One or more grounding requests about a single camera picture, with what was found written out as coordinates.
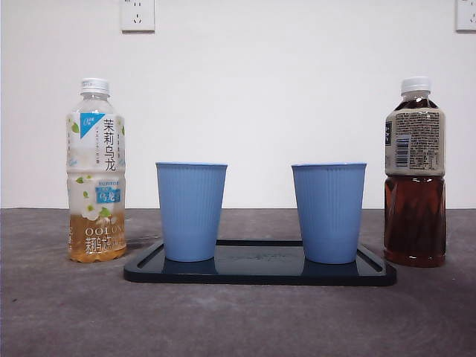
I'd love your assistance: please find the pale oolong tea bottle white label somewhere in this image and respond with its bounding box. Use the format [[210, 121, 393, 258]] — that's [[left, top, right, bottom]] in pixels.
[[65, 77, 127, 263]]

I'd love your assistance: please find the dark tea bottle beige label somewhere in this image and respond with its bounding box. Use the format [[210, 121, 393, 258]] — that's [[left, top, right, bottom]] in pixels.
[[382, 76, 447, 268]]

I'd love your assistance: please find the blue ribbed plastic cup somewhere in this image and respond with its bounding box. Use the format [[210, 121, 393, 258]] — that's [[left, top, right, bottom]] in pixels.
[[291, 161, 367, 265], [155, 161, 228, 263]]

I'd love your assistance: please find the dark teal rectangular tray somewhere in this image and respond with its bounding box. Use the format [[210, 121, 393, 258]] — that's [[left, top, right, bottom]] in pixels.
[[123, 239, 398, 286]]

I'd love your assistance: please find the white wall socket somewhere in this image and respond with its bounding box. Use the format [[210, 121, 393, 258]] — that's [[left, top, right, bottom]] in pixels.
[[455, 0, 476, 32], [120, 0, 155, 32]]

